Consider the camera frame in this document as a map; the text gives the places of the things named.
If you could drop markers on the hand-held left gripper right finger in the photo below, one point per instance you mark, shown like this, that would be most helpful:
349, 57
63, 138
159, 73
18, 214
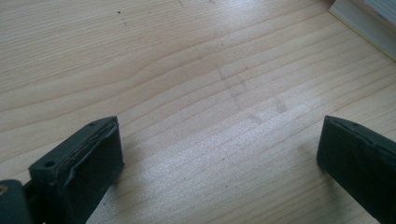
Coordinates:
358, 161

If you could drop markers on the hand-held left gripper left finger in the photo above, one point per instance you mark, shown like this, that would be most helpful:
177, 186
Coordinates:
81, 174

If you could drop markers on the yellow book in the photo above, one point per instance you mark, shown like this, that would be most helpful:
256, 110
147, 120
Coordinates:
364, 28

